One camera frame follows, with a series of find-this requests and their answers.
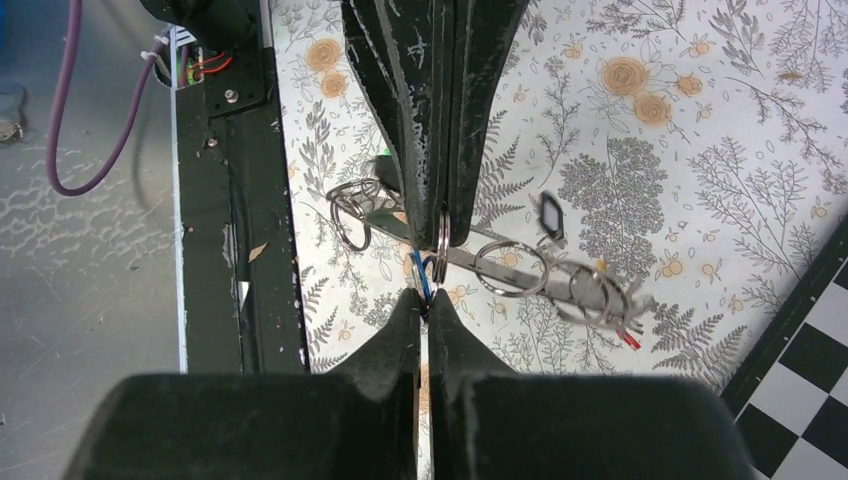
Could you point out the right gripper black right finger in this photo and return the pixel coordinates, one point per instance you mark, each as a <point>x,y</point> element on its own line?
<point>491,422</point>

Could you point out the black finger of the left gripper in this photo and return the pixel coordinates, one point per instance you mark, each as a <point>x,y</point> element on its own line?
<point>483,35</point>
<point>392,46</point>

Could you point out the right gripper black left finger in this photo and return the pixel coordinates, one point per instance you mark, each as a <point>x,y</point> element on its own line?
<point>356,421</point>

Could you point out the blue key tag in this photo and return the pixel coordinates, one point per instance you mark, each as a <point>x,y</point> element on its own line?
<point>420,264</point>

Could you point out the large grey metal keyring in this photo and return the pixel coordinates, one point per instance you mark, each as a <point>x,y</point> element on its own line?
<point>579,293</point>

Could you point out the red key tag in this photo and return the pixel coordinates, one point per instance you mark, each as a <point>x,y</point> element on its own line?
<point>629,340</point>

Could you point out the black key tag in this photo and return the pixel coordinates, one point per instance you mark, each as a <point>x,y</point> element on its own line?
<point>551,217</point>

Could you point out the floral table mat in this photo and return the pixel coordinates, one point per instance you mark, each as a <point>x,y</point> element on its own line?
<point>693,145</point>

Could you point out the black white checkerboard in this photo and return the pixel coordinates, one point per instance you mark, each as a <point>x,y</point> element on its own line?
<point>789,397</point>

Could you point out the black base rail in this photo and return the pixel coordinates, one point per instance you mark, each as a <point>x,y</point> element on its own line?
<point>239,306</point>

